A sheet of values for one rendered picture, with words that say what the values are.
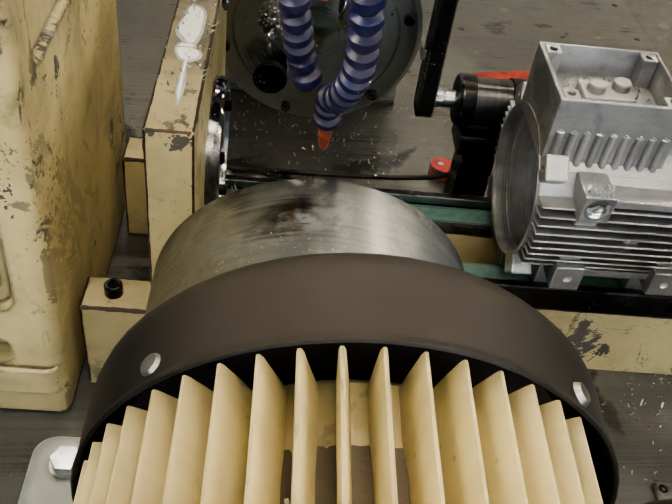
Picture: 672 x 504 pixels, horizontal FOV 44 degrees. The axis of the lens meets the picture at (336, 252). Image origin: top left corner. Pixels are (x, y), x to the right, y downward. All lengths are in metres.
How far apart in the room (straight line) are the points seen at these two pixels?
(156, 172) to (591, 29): 1.16
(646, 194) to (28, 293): 0.57
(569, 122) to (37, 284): 0.49
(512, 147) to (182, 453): 0.77
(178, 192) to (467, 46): 0.93
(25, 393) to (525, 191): 0.57
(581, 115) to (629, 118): 0.04
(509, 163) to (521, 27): 0.71
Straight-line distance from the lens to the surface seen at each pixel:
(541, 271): 0.90
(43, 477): 0.44
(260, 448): 0.22
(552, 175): 0.80
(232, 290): 0.25
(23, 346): 0.83
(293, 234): 0.55
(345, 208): 0.57
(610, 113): 0.80
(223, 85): 0.82
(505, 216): 0.95
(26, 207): 0.70
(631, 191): 0.84
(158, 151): 0.67
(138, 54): 1.41
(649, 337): 1.00
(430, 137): 1.29
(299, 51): 0.60
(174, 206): 0.71
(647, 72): 0.89
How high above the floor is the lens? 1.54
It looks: 44 degrees down
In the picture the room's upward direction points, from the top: 9 degrees clockwise
